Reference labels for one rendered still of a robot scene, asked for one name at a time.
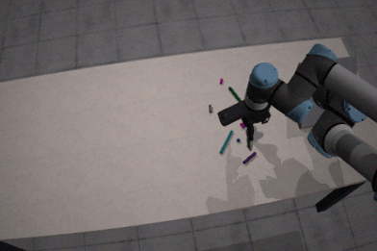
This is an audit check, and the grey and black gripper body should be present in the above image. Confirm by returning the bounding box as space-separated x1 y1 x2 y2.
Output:
241 102 271 127

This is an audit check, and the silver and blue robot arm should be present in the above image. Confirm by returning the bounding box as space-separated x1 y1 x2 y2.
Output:
217 43 377 201

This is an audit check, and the purple rod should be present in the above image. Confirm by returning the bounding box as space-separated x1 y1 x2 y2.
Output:
243 152 257 164

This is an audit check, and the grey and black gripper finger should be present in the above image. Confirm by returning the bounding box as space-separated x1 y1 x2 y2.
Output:
246 124 264 151

